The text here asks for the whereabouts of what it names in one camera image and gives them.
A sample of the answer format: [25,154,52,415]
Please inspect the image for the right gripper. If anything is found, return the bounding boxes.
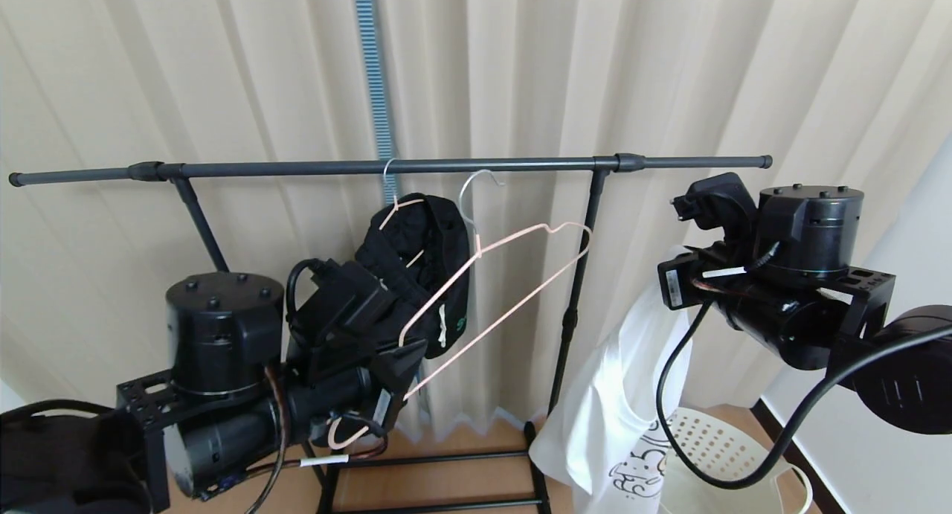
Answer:
[657,246,852,371]

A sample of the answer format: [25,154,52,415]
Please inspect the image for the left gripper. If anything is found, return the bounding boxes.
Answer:
[162,339,429,500]

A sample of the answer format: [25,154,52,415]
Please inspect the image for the white garment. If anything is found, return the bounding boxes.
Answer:
[529,246,696,514]

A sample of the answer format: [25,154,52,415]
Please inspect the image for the black shorts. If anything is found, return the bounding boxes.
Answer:
[355,193,473,360]

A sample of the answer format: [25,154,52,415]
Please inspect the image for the pink clothes hanger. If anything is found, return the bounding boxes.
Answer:
[327,169,594,451]
[378,159,428,269]

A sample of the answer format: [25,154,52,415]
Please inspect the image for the white laundry basket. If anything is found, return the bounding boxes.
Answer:
[658,407,814,514]

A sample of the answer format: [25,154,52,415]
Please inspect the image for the black clothes rack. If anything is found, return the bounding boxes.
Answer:
[7,153,775,514]

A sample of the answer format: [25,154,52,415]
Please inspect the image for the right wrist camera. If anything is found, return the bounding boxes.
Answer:
[672,173,759,245]

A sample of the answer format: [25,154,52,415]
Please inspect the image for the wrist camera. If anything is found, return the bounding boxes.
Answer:
[672,173,759,245]
[285,257,399,387]

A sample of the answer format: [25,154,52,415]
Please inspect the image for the black cable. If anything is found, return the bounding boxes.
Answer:
[656,300,952,490]
[0,399,112,422]

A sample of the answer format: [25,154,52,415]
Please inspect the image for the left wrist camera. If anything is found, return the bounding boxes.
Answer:
[285,257,399,387]

